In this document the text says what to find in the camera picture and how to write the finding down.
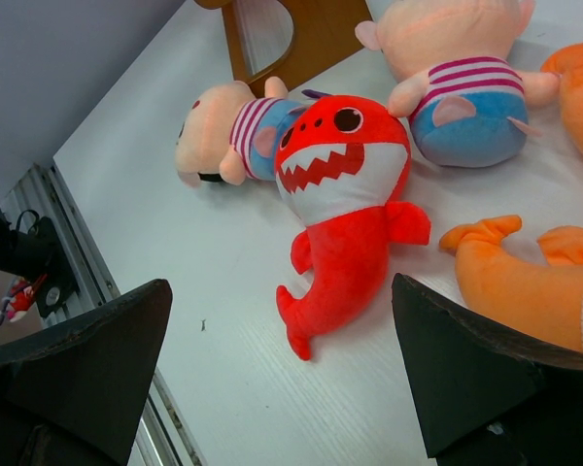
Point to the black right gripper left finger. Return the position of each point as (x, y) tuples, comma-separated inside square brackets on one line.
[(73, 394)]

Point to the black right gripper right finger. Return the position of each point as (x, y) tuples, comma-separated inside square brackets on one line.
[(484, 393)]

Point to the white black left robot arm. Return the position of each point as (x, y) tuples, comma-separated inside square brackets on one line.
[(32, 252)]

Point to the boy doll near shelf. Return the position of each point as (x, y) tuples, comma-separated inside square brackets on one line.
[(230, 135)]

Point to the brown wooden toy shelf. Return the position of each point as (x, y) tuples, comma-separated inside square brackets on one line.
[(293, 40)]

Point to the near orange shark plush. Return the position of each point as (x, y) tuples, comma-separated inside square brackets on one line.
[(544, 301)]

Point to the boy doll centre table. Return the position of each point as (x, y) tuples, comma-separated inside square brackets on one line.
[(466, 105)]

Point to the aluminium mounting rail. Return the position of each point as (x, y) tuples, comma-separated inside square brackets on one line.
[(161, 436)]

